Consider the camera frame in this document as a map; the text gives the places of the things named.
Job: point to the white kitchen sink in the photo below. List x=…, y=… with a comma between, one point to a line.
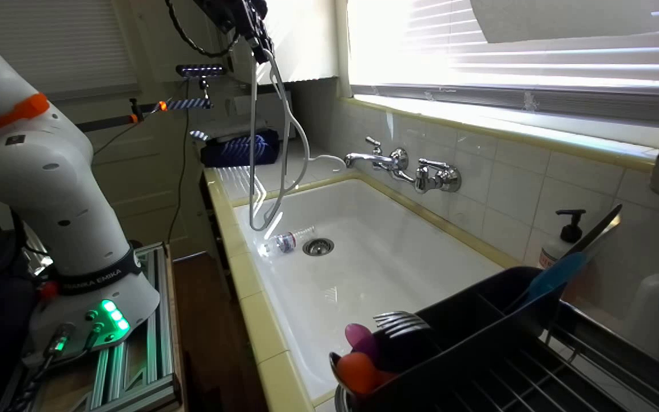
x=375, y=266

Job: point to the clear glass cup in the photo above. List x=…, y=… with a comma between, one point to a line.
x=253, y=152

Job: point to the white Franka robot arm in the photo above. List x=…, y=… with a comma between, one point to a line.
x=46, y=174

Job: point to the chrome wall tap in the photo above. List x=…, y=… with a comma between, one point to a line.
x=412, y=173

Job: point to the aluminium robot mounting table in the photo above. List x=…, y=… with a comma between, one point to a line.
x=130, y=367

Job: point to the orange utensil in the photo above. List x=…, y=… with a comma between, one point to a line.
x=359, y=373

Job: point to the silver forks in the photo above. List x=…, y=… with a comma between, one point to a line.
x=399, y=324

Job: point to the metal sink drain strainer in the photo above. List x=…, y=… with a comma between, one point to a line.
x=318, y=246

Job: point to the purple utensil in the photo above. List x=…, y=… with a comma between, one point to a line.
x=362, y=339

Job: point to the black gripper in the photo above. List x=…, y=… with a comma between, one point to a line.
x=230, y=14

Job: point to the dark dish rack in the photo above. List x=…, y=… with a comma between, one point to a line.
x=496, y=357

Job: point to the white window blinds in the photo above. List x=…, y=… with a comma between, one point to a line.
x=527, y=54

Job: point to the white upper cabinet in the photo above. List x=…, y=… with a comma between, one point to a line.
x=302, y=37

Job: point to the soap dispenser with black pump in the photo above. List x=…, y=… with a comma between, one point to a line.
x=565, y=242

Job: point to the blue kitchen spatula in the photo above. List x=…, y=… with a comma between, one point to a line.
x=565, y=266

